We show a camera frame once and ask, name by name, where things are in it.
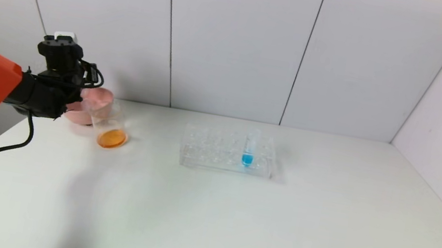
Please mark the test tube with blue pigment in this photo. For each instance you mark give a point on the test tube with blue pigment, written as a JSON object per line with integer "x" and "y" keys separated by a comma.
{"x": 247, "y": 159}

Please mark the pink bowl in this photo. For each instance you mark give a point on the pink bowl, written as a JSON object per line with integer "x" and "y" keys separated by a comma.
{"x": 97, "y": 96}

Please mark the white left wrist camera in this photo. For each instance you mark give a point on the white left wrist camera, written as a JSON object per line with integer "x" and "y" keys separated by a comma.
{"x": 66, "y": 36}

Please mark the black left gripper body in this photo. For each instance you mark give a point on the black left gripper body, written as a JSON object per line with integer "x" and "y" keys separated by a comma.
{"x": 71, "y": 104}

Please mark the clear glass beaker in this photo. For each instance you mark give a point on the clear glass beaker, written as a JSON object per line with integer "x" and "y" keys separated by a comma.
{"x": 111, "y": 137}

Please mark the clear acrylic test tube rack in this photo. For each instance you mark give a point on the clear acrylic test tube rack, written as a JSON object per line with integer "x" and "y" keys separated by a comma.
{"x": 210, "y": 158}

